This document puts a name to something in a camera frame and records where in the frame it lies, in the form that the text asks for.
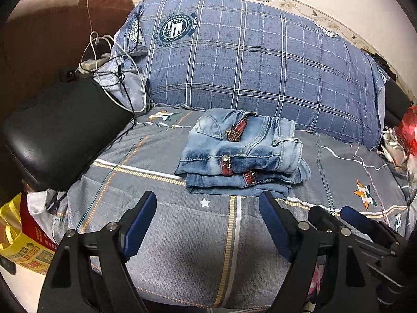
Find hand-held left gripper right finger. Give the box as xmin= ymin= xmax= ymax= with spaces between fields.
xmin=259 ymin=191 xmax=380 ymax=313

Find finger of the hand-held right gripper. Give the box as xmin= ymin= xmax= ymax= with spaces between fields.
xmin=308 ymin=205 xmax=342 ymax=235
xmin=340 ymin=205 xmax=409 ymax=260

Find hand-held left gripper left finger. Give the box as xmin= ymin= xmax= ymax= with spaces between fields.
xmin=36 ymin=191 xmax=157 ymax=313

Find light blue denim pants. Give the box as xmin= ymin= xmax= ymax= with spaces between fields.
xmin=175 ymin=108 xmax=311 ymax=198

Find grey printed bed sheet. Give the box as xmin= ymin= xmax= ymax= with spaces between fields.
xmin=52 ymin=104 xmax=414 ymax=310

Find white crumpled cloth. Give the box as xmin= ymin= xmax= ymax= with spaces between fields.
xmin=379 ymin=127 xmax=409 ymax=167

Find red plastic bag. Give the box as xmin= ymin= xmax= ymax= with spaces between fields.
xmin=396 ymin=106 xmax=417 ymax=157

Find black leather cushion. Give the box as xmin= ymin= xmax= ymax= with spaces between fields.
xmin=3 ymin=78 xmax=135 ymax=191
xmin=383 ymin=78 xmax=417 ymax=128

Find yellow and red bag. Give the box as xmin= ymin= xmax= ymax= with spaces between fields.
xmin=0 ymin=192 xmax=58 ymax=276

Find blue plaid pillow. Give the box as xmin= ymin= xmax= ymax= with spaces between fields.
xmin=138 ymin=0 xmax=390 ymax=151
xmin=93 ymin=18 xmax=150 ymax=114

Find white power strip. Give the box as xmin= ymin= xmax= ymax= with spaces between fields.
xmin=79 ymin=53 xmax=112 ymax=72

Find brown headboard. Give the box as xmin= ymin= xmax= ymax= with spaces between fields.
xmin=0 ymin=0 xmax=135 ymax=105

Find white charging cable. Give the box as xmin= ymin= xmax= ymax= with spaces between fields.
xmin=83 ymin=0 xmax=148 ymax=113

